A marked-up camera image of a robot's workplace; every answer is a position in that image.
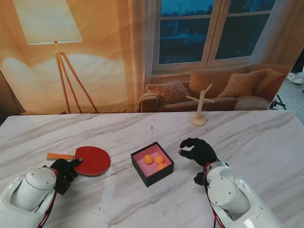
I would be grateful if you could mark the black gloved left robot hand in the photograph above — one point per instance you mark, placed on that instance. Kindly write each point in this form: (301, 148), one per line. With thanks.
(63, 166)

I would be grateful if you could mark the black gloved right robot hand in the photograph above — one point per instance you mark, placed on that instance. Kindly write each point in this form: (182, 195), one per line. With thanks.
(202, 152)

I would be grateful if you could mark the red ping pong bat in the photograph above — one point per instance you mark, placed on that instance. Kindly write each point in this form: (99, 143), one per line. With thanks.
(95, 161)

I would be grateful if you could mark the orange ping pong ball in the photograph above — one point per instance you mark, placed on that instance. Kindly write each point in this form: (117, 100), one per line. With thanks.
(148, 159)
(161, 167)
(159, 159)

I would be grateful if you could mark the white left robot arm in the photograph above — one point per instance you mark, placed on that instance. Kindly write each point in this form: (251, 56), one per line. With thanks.
(31, 190)

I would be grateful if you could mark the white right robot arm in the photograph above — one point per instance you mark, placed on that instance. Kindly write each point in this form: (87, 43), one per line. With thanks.
(228, 192)

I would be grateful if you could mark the black box with pink lining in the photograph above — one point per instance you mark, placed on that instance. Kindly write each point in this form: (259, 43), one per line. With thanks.
(164, 175)

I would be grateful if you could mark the wooden mug tree stand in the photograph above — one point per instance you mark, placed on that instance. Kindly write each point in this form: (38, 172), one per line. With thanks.
(197, 121)

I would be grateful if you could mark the black tripod stand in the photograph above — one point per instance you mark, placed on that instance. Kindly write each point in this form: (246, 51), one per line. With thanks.
(276, 102)

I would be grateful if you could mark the printed living room backdrop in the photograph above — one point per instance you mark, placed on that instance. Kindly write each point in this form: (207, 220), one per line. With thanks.
(107, 59)

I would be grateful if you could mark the person with white sneakers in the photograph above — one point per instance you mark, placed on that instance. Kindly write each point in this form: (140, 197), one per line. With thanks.
(295, 78)

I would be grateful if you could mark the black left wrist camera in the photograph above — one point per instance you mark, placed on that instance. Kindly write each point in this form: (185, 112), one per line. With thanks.
(64, 185)

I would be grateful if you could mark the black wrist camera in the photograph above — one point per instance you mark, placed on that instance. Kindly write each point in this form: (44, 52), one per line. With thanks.
(64, 185)
(200, 179)

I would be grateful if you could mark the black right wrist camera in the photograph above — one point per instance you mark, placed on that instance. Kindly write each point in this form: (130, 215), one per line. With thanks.
(200, 179)

